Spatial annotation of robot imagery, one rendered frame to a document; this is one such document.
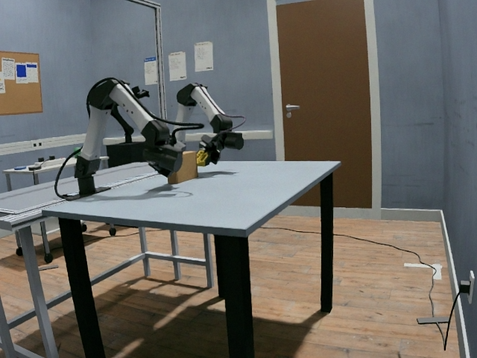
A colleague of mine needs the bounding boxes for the brown cardboard box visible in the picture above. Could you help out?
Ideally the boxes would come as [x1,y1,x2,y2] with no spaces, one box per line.
[168,151,198,184]

